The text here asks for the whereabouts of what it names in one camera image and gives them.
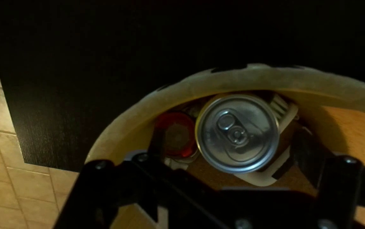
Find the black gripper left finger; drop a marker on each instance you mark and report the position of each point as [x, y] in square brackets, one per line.
[103, 188]

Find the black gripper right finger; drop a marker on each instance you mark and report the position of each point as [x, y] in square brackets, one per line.
[339, 180]

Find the yellow drink can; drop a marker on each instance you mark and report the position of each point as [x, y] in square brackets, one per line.
[234, 132]

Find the zebra pattern wooden bowl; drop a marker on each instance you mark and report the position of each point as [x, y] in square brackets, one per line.
[330, 105]

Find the red round lid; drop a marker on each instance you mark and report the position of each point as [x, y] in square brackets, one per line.
[174, 135]

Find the black side table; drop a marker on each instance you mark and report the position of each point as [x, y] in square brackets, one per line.
[70, 66]

